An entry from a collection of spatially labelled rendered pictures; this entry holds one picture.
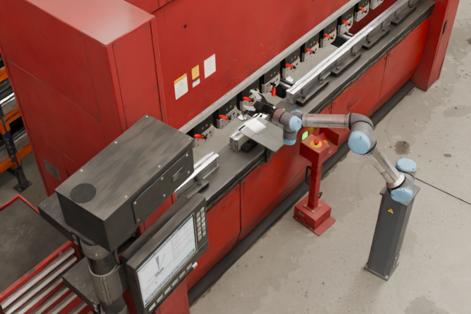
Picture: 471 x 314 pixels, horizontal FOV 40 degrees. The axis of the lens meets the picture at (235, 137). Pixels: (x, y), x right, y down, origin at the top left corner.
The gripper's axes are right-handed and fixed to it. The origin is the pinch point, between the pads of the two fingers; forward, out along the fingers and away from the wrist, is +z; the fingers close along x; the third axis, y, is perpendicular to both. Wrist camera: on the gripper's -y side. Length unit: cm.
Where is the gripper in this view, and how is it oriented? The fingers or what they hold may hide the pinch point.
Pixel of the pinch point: (247, 98)
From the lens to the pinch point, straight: 365.1
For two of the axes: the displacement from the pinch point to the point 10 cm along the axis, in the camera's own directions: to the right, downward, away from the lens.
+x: 4.5, -8.9, -1.2
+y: 4.8, 1.2, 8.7
